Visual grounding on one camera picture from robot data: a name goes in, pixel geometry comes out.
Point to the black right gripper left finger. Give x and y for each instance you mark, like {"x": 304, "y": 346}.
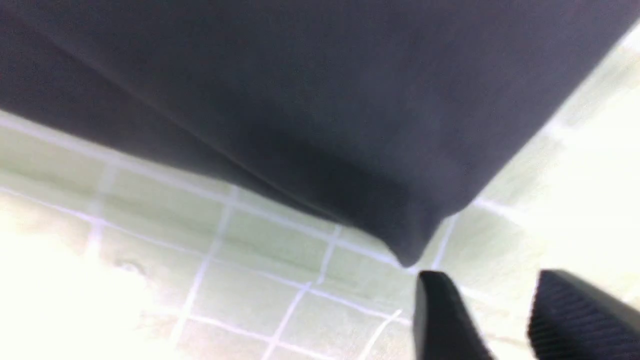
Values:
{"x": 442, "y": 326}

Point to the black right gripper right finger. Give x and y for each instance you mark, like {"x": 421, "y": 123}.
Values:
{"x": 572, "y": 319}

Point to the dark gray long-sleeve shirt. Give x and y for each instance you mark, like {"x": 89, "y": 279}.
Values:
{"x": 383, "y": 115}

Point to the green checkered tablecloth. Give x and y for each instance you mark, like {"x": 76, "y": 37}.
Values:
{"x": 106, "y": 256}

